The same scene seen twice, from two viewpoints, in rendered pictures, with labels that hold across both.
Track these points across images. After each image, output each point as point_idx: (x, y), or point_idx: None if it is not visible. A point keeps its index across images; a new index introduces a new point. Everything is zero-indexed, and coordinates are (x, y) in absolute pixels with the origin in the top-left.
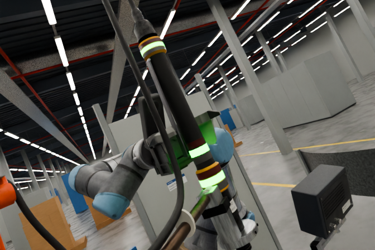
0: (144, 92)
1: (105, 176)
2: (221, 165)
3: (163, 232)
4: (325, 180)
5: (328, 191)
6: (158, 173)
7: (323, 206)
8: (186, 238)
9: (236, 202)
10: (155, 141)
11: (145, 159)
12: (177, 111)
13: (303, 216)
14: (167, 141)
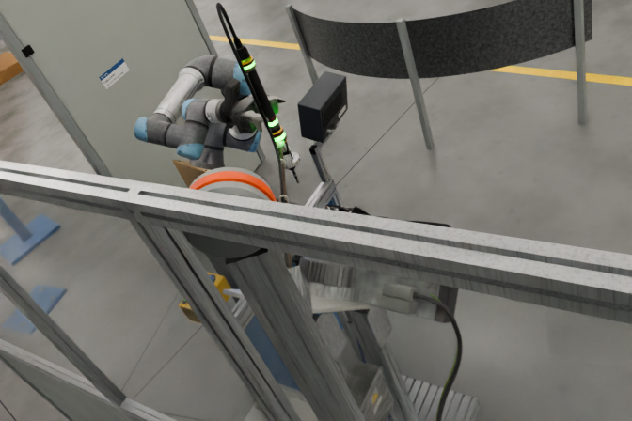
0: (259, 106)
1: (181, 131)
2: (245, 96)
3: (280, 169)
4: (328, 92)
5: (329, 103)
6: (230, 128)
7: (324, 116)
8: None
9: None
10: (250, 120)
11: (222, 120)
12: (262, 102)
13: (306, 126)
14: (269, 128)
